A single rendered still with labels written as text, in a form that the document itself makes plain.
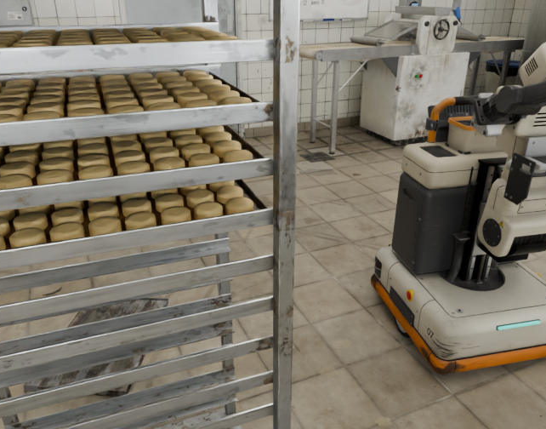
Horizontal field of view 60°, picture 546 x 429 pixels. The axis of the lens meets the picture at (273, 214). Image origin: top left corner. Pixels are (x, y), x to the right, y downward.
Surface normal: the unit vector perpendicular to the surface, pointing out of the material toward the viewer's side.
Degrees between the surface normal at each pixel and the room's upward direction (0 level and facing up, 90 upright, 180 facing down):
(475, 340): 90
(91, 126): 90
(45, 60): 90
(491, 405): 0
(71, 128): 90
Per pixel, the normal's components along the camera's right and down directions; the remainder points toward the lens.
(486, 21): 0.40, 0.39
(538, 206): 0.22, 0.54
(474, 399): 0.00, -0.90
